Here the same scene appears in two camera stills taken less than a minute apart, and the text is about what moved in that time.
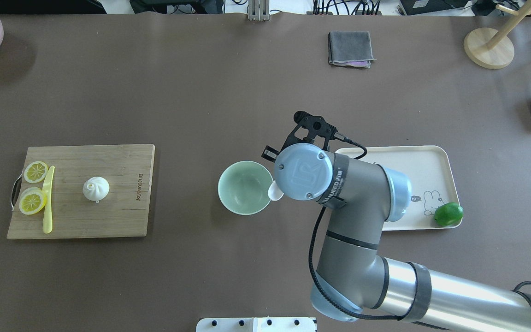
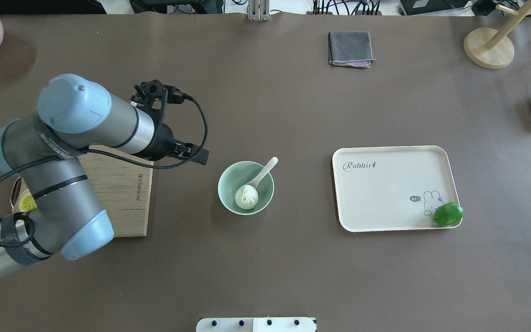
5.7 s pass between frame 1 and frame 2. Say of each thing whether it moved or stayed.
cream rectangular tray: stayed
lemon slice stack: stayed
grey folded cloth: stayed
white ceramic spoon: moved
